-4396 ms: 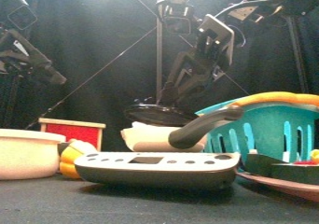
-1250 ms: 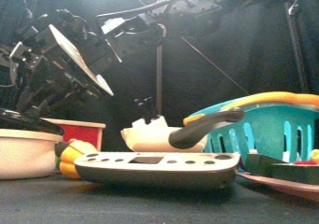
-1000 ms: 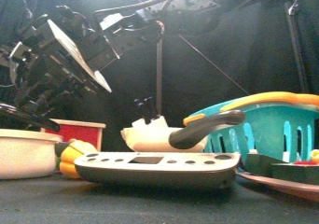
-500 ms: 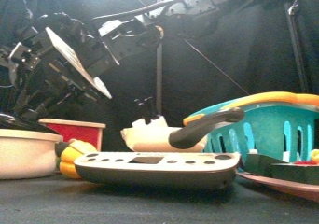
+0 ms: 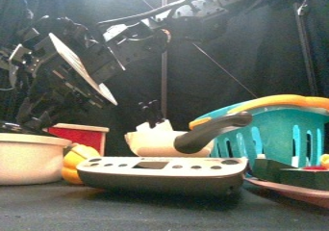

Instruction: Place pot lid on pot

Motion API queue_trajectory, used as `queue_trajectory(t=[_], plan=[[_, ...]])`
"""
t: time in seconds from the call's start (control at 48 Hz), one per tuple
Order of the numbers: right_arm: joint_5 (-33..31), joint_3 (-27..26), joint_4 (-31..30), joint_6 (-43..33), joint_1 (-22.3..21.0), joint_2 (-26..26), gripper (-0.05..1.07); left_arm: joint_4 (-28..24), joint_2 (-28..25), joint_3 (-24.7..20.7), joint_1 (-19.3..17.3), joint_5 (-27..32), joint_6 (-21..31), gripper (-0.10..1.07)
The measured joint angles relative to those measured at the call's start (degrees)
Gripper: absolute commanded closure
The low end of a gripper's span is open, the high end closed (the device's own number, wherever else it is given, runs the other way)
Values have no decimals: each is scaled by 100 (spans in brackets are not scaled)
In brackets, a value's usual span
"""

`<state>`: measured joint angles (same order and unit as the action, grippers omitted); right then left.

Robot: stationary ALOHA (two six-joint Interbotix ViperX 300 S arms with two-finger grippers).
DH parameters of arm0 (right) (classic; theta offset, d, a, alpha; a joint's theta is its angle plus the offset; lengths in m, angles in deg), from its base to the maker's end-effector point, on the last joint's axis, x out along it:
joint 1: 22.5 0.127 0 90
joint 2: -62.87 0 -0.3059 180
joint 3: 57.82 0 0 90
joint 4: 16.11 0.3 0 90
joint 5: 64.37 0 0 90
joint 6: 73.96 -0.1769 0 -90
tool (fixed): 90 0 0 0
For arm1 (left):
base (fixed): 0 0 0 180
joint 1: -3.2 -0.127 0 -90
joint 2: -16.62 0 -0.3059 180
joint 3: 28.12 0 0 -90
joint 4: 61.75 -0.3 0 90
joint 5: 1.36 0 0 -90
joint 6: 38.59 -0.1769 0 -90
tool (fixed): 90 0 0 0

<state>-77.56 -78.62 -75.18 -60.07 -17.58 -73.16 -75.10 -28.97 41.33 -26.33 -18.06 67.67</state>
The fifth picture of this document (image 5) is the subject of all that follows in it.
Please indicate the pink tray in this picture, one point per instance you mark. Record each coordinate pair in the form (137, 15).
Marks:
(300, 194)

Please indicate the red box beige top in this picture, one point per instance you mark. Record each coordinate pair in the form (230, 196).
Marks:
(82, 138)

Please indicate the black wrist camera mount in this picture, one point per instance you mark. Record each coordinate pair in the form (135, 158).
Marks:
(68, 28)

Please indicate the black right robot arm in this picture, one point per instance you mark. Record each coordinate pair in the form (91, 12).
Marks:
(205, 7)

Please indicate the yellow toy bell pepper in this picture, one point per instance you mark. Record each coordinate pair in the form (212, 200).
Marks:
(79, 159)

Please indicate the thin metal frame pole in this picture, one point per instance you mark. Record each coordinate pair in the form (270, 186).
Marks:
(163, 81)

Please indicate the dark pot lid with knob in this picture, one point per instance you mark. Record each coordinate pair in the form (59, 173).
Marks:
(16, 128)

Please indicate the white knife block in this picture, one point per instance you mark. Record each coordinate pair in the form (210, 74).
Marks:
(162, 126)

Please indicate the white toy induction stove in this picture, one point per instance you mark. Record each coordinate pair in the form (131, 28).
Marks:
(162, 180)

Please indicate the black frame post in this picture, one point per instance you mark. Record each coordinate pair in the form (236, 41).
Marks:
(307, 48)

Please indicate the yellow toy food piece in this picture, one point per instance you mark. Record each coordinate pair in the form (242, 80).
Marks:
(325, 161)

